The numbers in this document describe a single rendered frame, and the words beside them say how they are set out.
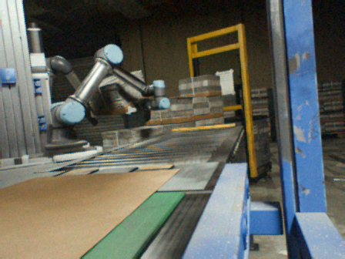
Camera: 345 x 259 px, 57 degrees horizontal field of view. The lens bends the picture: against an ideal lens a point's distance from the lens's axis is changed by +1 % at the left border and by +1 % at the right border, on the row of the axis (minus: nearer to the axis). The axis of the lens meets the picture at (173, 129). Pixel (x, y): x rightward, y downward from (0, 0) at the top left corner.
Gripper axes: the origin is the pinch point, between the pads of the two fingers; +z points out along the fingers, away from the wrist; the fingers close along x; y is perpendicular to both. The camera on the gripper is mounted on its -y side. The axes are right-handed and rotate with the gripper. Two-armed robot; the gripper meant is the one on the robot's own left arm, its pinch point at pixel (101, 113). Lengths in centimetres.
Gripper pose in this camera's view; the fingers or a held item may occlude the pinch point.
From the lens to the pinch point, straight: 258.5
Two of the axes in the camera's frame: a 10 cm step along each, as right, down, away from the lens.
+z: 7.7, -0.5, -6.4
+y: -3.2, -8.9, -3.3
